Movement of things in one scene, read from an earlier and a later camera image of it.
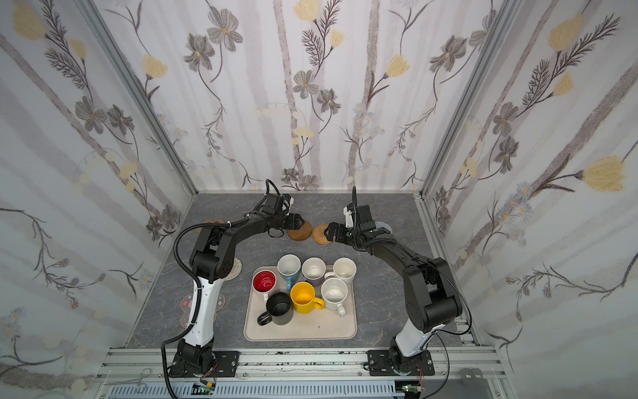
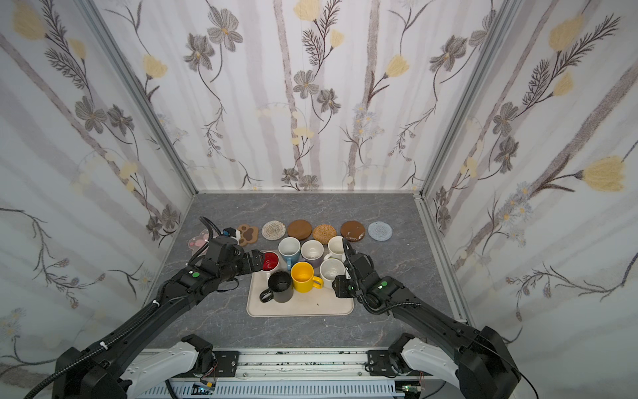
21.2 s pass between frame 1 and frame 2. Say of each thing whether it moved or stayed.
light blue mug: moved
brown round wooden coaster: stayed
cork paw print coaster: moved
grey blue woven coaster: stayed
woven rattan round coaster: stayed
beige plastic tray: moved
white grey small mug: moved
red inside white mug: moved
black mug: moved
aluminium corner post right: stayed
